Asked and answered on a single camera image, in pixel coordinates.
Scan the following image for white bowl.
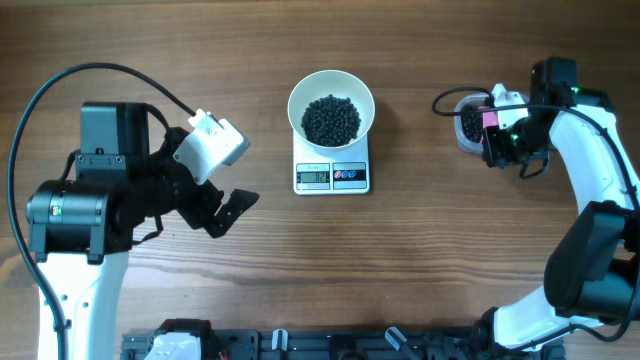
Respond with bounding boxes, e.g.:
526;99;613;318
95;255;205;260
287;70;376;152

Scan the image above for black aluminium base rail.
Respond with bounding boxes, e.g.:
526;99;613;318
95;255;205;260
119;326;567;360

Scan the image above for black camera cable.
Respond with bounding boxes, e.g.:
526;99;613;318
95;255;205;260
431;86;640;351
6;62;199;360

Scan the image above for left black camera cable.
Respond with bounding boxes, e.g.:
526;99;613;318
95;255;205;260
6;62;199;360

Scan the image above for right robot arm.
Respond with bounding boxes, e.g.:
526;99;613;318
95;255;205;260
482;57;639;358

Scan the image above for right black camera cable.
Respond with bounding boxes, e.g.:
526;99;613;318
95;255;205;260
431;86;640;351

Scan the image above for white digital kitchen scale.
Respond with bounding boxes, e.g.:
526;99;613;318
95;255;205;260
293;134;371;196

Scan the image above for clear plastic container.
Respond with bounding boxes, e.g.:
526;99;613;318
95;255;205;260
454;93;488;155

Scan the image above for black beans in bowl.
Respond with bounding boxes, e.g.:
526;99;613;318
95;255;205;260
301;94;361;147

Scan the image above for pink scoop blue handle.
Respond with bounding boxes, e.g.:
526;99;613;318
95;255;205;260
478;106;500;144

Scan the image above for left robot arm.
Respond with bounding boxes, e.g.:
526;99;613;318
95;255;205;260
26;102;258;359

